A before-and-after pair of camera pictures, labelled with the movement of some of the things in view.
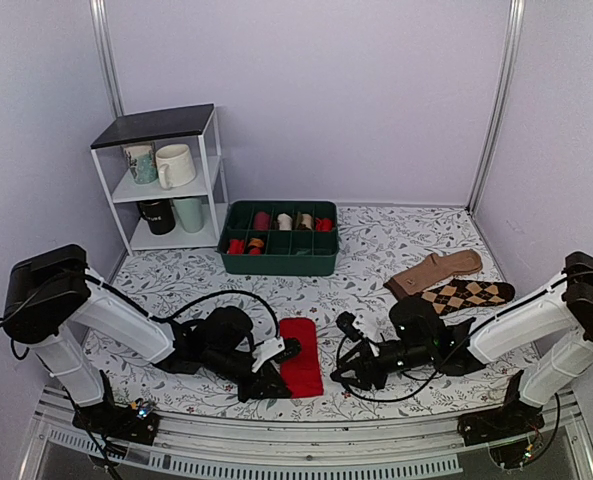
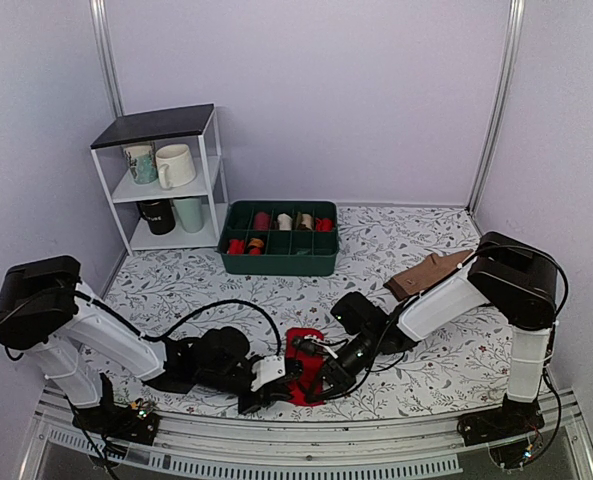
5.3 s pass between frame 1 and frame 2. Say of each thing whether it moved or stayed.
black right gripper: moved
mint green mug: stayed
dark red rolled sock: stayed
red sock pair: moved
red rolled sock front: stayed
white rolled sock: stayed
